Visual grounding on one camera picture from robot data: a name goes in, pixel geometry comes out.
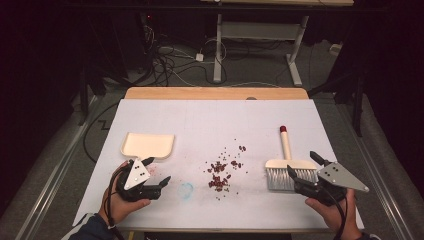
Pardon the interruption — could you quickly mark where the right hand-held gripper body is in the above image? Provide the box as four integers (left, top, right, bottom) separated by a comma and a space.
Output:
294, 162, 370, 206

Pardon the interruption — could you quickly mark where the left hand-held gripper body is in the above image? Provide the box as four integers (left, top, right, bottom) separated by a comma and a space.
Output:
115, 158, 162, 203

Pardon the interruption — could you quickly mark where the cream hand brush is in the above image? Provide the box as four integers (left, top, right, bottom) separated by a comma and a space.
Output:
264, 125, 319, 192

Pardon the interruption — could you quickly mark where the cream dustpan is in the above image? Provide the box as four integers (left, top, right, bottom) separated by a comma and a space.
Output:
120, 132, 176, 161

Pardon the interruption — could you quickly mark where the heap of small red beans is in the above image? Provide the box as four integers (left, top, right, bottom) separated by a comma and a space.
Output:
204, 138, 250, 202

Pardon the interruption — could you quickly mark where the person's left hand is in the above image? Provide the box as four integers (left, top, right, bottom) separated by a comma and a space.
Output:
98, 161, 152, 226

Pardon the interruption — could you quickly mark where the person's right hand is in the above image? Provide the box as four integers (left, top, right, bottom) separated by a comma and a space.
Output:
304, 189, 363, 234

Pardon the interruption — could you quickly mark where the black metal stand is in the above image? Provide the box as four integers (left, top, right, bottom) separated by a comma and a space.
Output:
77, 63, 108, 127
308, 66, 367, 138

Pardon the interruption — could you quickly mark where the white table mat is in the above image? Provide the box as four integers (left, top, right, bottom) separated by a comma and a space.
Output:
72, 98, 365, 232

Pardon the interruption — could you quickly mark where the wooden table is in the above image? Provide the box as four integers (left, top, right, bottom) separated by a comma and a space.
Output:
118, 86, 331, 234

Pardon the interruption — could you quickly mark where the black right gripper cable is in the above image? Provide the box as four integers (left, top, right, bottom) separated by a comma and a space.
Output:
319, 186, 348, 240

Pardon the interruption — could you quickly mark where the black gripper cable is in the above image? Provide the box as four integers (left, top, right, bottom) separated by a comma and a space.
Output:
319, 186, 348, 240
103, 165, 126, 240

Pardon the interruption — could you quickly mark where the metal floor rail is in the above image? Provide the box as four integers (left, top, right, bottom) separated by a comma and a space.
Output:
334, 99, 416, 240
14, 95, 99, 240

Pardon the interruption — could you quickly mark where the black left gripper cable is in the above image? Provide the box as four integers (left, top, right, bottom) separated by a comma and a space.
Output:
103, 165, 126, 240

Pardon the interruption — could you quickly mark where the black floor cable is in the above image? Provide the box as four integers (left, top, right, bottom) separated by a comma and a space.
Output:
82, 101, 120, 164

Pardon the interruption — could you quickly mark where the tangle of floor cables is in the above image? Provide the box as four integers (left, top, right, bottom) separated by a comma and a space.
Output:
139, 24, 229, 88

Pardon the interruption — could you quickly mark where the white desk frame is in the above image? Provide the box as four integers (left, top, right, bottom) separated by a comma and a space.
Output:
199, 0, 355, 88

